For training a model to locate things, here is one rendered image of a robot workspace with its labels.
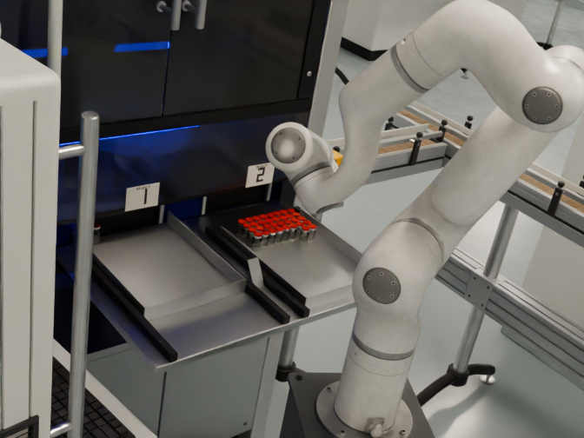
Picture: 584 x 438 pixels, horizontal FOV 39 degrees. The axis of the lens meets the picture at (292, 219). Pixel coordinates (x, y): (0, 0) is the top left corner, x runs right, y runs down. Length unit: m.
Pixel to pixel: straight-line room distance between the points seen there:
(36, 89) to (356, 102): 0.52
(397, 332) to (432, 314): 2.17
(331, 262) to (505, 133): 0.86
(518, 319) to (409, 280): 1.51
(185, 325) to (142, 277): 0.19
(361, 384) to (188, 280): 0.55
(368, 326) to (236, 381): 1.09
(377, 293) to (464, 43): 0.41
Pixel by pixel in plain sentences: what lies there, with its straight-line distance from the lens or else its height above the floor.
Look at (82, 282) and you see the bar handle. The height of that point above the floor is 1.22.
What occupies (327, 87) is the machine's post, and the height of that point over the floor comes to 1.24.
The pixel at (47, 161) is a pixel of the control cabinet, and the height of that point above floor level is 1.43.
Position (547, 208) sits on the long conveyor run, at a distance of 2.61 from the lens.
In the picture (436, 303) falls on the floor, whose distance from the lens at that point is 3.69.
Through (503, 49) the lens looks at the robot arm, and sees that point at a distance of 1.22.
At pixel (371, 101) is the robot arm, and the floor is 1.49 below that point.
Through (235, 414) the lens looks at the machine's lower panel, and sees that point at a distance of 2.60.
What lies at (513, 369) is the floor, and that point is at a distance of 3.44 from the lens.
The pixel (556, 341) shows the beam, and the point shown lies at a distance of 2.74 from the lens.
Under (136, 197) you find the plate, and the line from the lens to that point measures 1.91.
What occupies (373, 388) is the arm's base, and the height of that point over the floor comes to 0.98.
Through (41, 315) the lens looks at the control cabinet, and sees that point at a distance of 1.23.
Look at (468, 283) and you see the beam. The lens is 2.90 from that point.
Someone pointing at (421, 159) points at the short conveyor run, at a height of 0.90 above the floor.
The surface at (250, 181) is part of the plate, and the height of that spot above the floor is 1.01.
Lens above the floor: 1.92
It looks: 28 degrees down
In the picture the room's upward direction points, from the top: 11 degrees clockwise
